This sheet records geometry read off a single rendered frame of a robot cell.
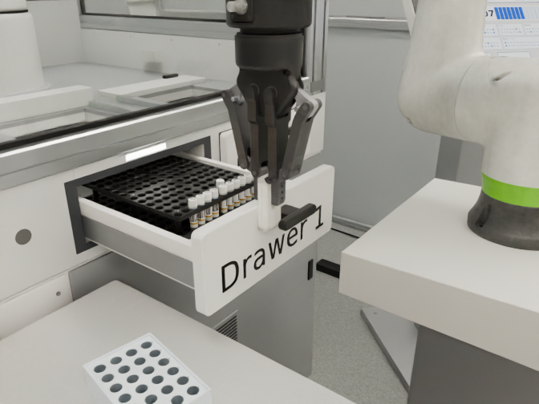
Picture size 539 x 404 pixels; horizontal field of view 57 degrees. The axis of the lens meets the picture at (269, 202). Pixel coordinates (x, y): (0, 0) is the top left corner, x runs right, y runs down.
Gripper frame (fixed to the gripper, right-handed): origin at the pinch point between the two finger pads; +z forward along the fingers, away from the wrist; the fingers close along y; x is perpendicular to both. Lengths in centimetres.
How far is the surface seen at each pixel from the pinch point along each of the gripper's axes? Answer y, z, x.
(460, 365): 21.2, 30.8, 22.3
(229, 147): -24.9, 2.7, 20.9
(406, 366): -6, 90, 83
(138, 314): -14.6, 17.0, -10.9
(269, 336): -27, 56, 35
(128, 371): -3.4, 13.6, -21.0
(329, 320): -41, 93, 93
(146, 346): -5.7, 14.3, -16.6
